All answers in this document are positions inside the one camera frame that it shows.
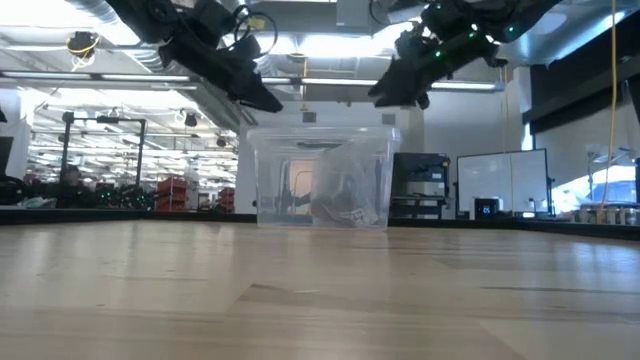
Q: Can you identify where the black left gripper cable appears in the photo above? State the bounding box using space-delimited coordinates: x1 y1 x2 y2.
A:
219 4 279 60

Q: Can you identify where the long ceiling light strip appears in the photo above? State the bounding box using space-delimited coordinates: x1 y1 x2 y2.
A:
0 71 501 92

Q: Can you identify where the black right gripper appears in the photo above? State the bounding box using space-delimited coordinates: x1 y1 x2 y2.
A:
368 0 509 111

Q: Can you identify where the brown elastic bandage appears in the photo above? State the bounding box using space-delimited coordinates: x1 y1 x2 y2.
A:
314 169 371 226

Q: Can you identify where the yellow cable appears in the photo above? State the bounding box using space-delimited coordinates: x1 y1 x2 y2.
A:
598 0 619 211

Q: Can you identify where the red tool cart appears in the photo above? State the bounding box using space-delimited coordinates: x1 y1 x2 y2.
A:
216 186 237 214
155 175 189 213

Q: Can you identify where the whiteboard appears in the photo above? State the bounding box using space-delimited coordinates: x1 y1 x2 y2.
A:
456 148 551 214

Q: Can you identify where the clear plastic storage box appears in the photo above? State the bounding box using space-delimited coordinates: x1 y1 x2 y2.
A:
245 125 402 232

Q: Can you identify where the black gantry stand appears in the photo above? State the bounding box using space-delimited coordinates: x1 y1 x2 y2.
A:
57 110 149 207

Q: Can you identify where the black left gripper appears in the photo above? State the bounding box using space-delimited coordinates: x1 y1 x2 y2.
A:
157 0 284 114

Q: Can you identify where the person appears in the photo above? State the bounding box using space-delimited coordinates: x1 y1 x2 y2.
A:
59 163 86 207

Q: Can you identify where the yellow black cable reel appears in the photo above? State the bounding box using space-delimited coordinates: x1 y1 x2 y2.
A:
66 30 101 72

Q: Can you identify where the clear plastic bag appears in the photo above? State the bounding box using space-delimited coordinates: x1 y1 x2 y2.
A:
310 141 381 229

